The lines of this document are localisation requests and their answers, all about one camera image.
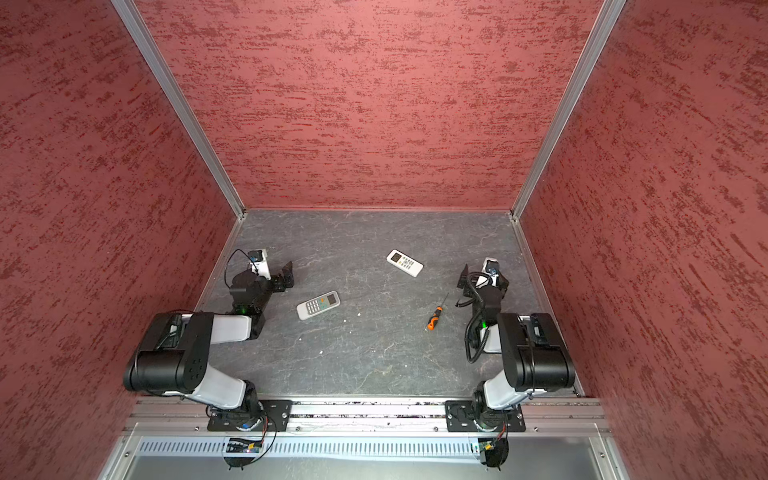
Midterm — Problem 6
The left aluminium corner post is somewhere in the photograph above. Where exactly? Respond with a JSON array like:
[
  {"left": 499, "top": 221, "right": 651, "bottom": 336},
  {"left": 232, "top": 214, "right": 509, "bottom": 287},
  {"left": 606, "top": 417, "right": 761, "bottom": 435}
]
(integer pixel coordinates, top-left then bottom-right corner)
[{"left": 111, "top": 0, "right": 247, "bottom": 221}]

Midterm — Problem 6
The grey remote control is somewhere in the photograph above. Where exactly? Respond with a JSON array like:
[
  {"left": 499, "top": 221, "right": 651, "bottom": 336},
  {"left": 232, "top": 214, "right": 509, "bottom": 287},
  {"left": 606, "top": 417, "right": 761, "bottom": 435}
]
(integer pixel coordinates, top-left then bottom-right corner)
[{"left": 296, "top": 291, "right": 340, "bottom": 321}]

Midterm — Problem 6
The white AC remote control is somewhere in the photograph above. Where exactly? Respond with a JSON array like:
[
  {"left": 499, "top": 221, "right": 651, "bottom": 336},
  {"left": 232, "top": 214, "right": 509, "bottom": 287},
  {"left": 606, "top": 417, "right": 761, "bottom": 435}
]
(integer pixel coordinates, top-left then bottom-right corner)
[{"left": 386, "top": 249, "right": 424, "bottom": 278}]

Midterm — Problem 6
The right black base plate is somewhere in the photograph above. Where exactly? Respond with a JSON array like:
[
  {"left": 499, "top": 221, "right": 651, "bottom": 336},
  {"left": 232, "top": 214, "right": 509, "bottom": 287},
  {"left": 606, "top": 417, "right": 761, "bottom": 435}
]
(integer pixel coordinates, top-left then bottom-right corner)
[{"left": 444, "top": 400, "right": 526, "bottom": 434}]

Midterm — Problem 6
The white slotted cable duct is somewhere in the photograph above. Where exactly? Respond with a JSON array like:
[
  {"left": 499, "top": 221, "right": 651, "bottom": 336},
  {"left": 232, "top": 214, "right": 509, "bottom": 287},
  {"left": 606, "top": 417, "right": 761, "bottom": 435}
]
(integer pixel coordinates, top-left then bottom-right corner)
[{"left": 135, "top": 437, "right": 480, "bottom": 463}]

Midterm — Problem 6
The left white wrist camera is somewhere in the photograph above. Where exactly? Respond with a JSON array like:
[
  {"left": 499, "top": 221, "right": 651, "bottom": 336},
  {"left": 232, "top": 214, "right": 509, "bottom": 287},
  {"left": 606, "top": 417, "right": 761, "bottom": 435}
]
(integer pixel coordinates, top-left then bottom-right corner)
[{"left": 247, "top": 249, "right": 271, "bottom": 280}]

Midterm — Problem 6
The right aluminium corner post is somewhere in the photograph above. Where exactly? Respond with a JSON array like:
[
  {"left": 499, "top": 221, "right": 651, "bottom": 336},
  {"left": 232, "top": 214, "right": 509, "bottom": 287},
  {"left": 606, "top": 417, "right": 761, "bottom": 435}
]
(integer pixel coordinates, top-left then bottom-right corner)
[{"left": 510, "top": 0, "right": 626, "bottom": 222}]

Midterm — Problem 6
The orange black screwdriver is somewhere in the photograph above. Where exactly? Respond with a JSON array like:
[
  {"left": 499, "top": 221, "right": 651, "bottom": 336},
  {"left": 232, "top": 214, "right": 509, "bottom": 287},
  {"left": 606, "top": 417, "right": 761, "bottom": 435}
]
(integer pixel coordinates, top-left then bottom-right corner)
[{"left": 425, "top": 294, "right": 449, "bottom": 331}]

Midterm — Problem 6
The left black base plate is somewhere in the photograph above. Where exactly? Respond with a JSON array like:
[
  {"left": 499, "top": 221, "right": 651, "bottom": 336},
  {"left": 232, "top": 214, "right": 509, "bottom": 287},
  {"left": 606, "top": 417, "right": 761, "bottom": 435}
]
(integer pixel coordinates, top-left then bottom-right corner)
[{"left": 207, "top": 399, "right": 294, "bottom": 434}]

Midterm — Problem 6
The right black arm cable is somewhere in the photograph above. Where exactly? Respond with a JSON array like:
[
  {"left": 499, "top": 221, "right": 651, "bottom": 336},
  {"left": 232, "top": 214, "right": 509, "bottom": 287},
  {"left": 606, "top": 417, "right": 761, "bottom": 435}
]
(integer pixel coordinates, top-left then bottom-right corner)
[{"left": 454, "top": 271, "right": 499, "bottom": 365}]

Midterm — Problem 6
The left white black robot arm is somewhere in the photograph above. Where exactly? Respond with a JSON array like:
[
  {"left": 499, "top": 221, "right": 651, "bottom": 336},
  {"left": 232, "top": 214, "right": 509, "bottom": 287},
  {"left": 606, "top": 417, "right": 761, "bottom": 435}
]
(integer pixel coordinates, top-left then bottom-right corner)
[{"left": 123, "top": 261, "right": 294, "bottom": 431}]

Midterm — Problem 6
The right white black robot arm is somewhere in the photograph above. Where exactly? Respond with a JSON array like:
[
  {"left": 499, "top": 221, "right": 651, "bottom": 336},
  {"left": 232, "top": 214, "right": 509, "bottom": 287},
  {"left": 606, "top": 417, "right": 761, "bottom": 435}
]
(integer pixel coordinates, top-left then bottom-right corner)
[{"left": 446, "top": 258, "right": 576, "bottom": 432}]

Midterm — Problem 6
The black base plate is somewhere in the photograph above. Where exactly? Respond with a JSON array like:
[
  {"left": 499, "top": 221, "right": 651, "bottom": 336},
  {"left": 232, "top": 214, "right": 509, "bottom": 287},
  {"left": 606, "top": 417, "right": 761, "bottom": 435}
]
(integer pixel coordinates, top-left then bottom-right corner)
[
  {"left": 444, "top": 400, "right": 526, "bottom": 434},
  {"left": 207, "top": 399, "right": 294, "bottom": 434}
]

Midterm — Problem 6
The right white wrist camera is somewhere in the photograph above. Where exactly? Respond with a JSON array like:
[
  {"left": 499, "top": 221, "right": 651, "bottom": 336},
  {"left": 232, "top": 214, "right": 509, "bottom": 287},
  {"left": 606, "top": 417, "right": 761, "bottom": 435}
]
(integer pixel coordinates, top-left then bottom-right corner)
[{"left": 482, "top": 257, "right": 500, "bottom": 285}]

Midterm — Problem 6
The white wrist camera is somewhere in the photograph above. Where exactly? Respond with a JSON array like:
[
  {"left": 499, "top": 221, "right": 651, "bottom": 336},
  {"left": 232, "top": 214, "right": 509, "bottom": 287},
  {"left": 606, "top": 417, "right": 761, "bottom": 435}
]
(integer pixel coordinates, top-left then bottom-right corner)
[
  {"left": 482, "top": 257, "right": 500, "bottom": 285},
  {"left": 247, "top": 249, "right": 271, "bottom": 280}
]

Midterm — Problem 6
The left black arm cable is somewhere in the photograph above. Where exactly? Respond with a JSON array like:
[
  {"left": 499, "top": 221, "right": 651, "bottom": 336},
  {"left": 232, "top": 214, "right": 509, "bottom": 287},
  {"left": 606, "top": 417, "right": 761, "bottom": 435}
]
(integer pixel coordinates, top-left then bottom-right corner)
[{"left": 223, "top": 248, "right": 260, "bottom": 289}]

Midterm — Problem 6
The aluminium corner post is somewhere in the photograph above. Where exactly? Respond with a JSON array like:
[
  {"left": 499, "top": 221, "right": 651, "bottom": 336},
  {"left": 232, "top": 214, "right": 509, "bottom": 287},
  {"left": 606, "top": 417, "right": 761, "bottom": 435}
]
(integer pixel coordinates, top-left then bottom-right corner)
[
  {"left": 510, "top": 0, "right": 626, "bottom": 222},
  {"left": 111, "top": 0, "right": 247, "bottom": 221}
]

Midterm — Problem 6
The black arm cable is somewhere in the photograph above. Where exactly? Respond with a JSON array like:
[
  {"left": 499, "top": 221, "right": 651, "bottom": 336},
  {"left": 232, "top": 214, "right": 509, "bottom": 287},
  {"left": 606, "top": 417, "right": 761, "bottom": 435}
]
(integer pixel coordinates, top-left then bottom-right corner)
[
  {"left": 454, "top": 271, "right": 499, "bottom": 365},
  {"left": 223, "top": 248, "right": 260, "bottom": 289}
]

